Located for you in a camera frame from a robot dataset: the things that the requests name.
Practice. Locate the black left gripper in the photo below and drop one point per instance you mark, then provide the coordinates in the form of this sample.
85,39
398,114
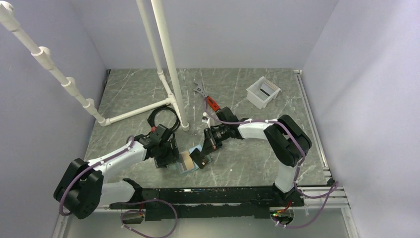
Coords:
172,155

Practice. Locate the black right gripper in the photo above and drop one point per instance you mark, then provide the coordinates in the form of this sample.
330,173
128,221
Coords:
211,144

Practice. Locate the black vip credit card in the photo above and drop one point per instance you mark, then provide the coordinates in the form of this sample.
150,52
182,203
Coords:
200,159

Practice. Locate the gold card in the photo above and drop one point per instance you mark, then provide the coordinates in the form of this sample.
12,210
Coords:
186,162

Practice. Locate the green card holder wallet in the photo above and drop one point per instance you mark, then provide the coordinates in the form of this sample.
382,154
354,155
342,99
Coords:
176,164

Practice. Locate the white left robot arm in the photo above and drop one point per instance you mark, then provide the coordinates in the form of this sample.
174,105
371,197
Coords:
84,185

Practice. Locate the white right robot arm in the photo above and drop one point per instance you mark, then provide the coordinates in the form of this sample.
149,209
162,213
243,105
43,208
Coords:
287,140

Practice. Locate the white card box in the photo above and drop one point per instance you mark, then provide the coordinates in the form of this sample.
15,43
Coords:
256,97

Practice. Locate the stack of cards in box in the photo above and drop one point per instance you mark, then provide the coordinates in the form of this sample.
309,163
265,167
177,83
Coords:
268,88

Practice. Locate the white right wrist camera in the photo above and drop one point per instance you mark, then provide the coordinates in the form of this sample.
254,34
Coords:
206,118

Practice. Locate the white pvc pipe frame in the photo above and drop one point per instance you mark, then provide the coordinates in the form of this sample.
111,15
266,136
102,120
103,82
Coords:
64,78

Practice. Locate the red handled adjustable wrench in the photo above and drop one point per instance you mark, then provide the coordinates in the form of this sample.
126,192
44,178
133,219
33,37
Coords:
210,101

